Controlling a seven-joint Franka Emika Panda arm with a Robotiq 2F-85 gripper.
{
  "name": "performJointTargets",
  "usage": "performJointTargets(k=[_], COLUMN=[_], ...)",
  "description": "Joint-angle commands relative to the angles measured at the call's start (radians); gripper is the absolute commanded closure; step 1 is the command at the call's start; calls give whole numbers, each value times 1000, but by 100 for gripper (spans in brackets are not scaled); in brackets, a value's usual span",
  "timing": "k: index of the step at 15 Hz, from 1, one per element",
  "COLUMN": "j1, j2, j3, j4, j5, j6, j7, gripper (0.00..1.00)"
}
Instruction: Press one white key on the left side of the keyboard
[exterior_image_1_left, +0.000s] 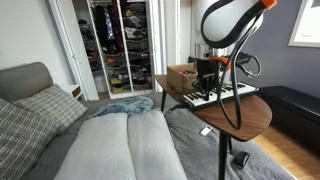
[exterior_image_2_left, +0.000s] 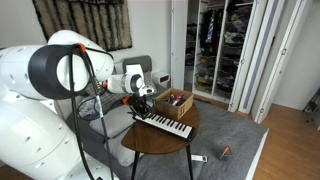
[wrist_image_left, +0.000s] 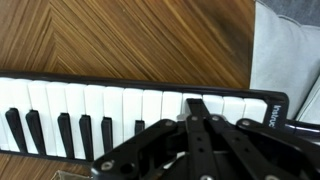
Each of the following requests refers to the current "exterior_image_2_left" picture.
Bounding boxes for black metal stand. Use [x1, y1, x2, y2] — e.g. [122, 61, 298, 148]
[302, 87, 320, 132]

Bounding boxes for large white pillow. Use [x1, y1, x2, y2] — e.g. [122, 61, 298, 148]
[89, 104, 137, 139]

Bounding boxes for black white mini keyboard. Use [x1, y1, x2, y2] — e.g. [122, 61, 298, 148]
[132, 112, 197, 143]

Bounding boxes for hanging dark clothes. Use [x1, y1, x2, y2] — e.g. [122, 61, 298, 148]
[200, 8, 224, 57]

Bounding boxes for small white box device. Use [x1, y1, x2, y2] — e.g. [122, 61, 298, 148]
[151, 71, 171, 89]

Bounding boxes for wooden box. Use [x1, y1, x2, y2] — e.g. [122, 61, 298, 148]
[154, 87, 195, 121]

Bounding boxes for open white wardrobe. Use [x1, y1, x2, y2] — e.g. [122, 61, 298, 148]
[192, 0, 257, 104]

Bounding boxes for white folding door with handle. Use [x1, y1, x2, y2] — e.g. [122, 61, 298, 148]
[252, 0, 314, 125]

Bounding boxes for orange handled tool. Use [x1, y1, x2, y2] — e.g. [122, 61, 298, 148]
[218, 146, 233, 162]

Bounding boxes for white door with grey panel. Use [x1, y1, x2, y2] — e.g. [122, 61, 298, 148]
[228, 0, 294, 115]

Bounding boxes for grey floor rug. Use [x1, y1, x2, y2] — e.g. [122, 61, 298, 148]
[113, 99, 270, 180]

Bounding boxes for round wooden side table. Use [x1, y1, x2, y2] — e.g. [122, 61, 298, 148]
[120, 103, 201, 180]

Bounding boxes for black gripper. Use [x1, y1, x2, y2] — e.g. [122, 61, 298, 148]
[128, 95, 153, 120]

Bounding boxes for grey sofa backrest cushion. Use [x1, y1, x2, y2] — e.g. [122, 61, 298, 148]
[122, 55, 153, 75]

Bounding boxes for plain white wardrobe door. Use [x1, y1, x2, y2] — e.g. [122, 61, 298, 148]
[170, 0, 190, 91]

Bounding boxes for crumpled grey white cloth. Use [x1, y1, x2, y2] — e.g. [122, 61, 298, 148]
[77, 95, 102, 122]

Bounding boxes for grey low sofa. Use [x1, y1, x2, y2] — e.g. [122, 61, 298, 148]
[65, 83, 168, 180]

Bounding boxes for shaggy beige black wall rug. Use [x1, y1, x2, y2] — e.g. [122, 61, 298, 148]
[32, 0, 133, 53]

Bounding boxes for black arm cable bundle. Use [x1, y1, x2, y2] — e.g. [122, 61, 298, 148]
[68, 43, 116, 180]

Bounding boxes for red black items pile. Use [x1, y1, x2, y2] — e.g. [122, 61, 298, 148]
[165, 93, 186, 107]

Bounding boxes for white remote control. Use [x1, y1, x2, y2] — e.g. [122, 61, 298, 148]
[190, 154, 209, 164]

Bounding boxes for grey checkered cushion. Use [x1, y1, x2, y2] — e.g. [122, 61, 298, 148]
[141, 71, 158, 96]
[85, 82, 132, 112]

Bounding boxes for small white pillow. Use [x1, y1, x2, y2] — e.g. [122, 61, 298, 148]
[103, 133, 145, 168]

